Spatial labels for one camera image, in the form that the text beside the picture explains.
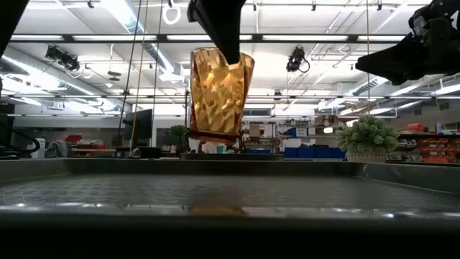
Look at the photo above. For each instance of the black single ceiling camera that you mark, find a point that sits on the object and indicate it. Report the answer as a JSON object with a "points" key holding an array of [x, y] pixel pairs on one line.
{"points": [[296, 59]]}

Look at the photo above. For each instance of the white plastic container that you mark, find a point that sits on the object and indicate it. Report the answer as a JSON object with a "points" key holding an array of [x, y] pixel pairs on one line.
{"points": [[39, 148]]}

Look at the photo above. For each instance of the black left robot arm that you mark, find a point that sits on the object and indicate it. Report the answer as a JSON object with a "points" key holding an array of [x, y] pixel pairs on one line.
{"points": [[9, 18]]}

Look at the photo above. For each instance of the black computer monitor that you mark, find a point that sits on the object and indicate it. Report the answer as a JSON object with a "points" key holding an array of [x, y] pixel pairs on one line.
{"points": [[141, 125]]}

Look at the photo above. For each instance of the large green potted plant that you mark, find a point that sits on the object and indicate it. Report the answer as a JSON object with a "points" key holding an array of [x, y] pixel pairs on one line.
{"points": [[367, 138]]}

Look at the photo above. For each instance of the row of blue bins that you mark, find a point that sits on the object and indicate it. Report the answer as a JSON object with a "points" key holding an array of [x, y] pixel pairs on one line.
{"points": [[314, 152]]}

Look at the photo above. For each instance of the red box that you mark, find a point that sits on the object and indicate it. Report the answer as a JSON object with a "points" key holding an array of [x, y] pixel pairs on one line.
{"points": [[73, 138]]}

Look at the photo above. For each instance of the grey metal tray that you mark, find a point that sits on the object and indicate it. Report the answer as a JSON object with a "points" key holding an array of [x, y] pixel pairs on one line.
{"points": [[143, 187]]}

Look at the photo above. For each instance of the shelf with orange bins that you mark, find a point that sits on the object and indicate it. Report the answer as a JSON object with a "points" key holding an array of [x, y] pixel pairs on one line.
{"points": [[431, 145]]}

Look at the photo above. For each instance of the black ceiling camera pair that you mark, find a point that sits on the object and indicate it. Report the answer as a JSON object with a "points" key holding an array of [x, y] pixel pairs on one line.
{"points": [[64, 59]]}

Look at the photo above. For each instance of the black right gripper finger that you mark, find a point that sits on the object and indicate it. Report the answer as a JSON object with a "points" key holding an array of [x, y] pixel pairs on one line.
{"points": [[388, 63]]}

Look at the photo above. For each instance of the small green potted plant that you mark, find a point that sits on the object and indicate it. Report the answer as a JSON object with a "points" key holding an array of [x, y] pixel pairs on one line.
{"points": [[179, 132]]}

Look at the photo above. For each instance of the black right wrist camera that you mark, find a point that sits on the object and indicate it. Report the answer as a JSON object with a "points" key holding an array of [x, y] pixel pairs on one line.
{"points": [[431, 11]]}

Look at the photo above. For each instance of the amber faceted plastic cup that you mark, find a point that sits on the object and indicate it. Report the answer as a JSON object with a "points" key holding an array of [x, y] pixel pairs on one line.
{"points": [[219, 104]]}

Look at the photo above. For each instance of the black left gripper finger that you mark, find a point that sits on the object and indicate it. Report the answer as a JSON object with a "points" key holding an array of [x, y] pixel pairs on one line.
{"points": [[223, 25]]}

